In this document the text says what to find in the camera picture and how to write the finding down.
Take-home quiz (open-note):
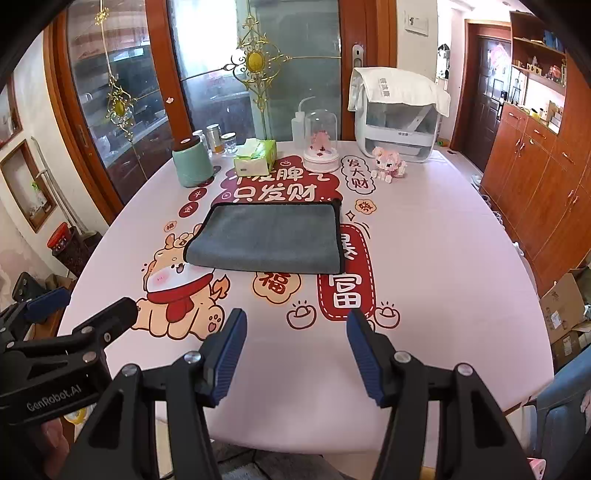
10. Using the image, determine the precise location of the cardboard box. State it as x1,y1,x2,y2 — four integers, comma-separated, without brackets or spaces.
539,271,591,331
551,323,591,371

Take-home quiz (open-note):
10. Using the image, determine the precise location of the wooden wall frame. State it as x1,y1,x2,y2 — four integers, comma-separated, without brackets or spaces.
0,138,59,234

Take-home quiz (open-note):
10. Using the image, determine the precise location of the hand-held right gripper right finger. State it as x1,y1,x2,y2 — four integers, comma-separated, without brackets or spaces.
346,308,528,480

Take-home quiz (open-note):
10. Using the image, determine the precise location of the pink block figure toy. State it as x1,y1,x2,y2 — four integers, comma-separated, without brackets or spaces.
371,146,410,184

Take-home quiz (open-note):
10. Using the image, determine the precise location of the white countertop appliance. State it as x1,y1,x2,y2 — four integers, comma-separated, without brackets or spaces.
353,99,439,165

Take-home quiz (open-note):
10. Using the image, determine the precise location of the dark wooden entrance door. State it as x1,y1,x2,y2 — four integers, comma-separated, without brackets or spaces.
463,20,513,172

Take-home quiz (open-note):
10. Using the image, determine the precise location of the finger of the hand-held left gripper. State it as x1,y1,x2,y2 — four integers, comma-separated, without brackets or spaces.
0,286,73,354
62,296,139,356

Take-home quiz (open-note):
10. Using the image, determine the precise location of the glass sliding door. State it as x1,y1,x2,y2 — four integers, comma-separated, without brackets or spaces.
50,0,399,222

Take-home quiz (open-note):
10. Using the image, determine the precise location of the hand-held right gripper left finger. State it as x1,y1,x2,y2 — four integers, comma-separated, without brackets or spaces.
60,308,248,480

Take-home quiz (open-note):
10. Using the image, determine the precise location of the white squeeze bottle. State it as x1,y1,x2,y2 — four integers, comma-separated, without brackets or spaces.
291,98,320,145

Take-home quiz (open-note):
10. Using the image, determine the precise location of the wooden cabinet with shelves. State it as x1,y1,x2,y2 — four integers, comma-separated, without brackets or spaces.
480,11,591,283

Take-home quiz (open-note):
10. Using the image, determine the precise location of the mint green canister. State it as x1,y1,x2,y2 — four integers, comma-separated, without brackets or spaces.
172,137,216,188

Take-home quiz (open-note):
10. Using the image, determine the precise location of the grey towel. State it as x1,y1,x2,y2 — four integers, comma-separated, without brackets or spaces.
184,199,345,274

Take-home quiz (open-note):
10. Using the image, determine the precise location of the white cloth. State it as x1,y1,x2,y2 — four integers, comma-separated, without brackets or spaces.
348,67,451,117

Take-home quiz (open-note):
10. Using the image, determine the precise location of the glass dome with pink figurine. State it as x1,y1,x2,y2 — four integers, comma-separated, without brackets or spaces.
303,108,341,174

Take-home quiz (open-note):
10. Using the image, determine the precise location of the red bucket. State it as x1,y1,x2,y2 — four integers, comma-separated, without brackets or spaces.
47,222,70,250

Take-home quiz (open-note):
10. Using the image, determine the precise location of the white wall switch panel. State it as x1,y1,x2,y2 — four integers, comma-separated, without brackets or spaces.
403,10,430,33

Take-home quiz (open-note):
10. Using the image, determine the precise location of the green tissue pack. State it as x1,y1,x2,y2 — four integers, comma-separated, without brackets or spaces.
233,138,278,176

